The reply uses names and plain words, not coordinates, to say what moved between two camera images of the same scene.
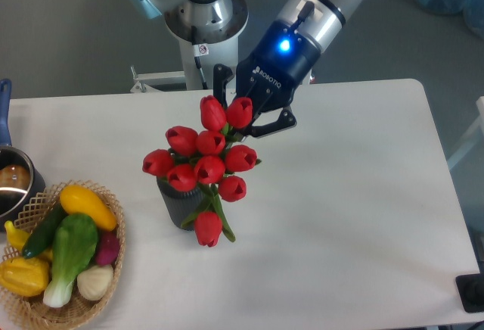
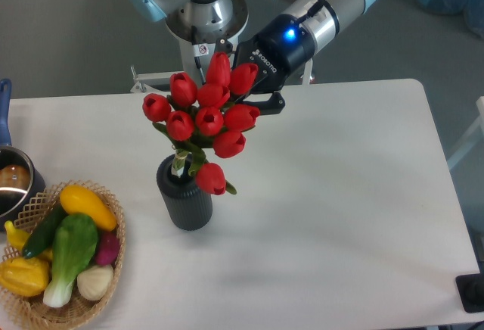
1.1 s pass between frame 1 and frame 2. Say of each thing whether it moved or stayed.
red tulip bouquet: moved
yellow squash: stayed
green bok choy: stayed
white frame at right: stayed
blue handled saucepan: stayed
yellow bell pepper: stayed
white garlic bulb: stayed
